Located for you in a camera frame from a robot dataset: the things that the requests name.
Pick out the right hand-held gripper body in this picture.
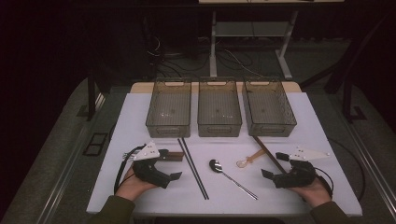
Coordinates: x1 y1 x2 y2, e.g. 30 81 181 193
273 147 331 189

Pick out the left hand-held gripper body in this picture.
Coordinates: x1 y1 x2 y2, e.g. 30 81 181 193
132 141 172 189

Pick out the brown wooden chopstick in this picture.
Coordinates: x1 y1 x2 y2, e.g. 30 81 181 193
251 135 288 175

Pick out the smoky clear plastic bin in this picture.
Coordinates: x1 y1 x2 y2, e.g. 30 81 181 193
242 77 298 138
197 77 243 138
145 77 192 139

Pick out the metal spoon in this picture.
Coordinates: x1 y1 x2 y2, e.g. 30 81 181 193
208 159 260 201

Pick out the person's right hand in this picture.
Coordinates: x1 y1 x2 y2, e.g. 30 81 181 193
288 180 332 208

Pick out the person's left hand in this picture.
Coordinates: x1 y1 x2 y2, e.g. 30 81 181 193
115 172 157 203

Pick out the white table mat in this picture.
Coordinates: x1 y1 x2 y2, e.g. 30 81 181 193
86 91 363 217

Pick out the black metal stand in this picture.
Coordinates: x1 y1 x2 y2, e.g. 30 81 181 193
76 55 132 122
300 12 393 124

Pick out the dark box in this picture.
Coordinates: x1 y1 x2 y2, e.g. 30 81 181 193
162 13 200 60

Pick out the left hand-held gripper cable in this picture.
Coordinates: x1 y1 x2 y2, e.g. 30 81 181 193
113 144 147 195

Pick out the hand-held gripper cable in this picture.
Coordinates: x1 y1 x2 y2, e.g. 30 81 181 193
314 167 334 199
113 144 147 195

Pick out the right hand-held gripper cable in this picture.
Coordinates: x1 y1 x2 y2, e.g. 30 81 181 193
314 167 334 199

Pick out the thin black cable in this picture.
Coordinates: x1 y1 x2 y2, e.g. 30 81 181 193
328 137 367 202

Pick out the aluminium rail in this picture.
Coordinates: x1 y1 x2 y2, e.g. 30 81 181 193
340 118 396 218
35 91 106 224

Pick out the white floor cable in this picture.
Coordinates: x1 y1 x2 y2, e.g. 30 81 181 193
223 49 266 77

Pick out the tangle of black floor cables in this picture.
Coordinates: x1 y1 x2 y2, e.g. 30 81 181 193
145 34 275 79

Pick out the white metal desk frame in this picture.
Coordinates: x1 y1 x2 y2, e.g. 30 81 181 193
199 0 345 81

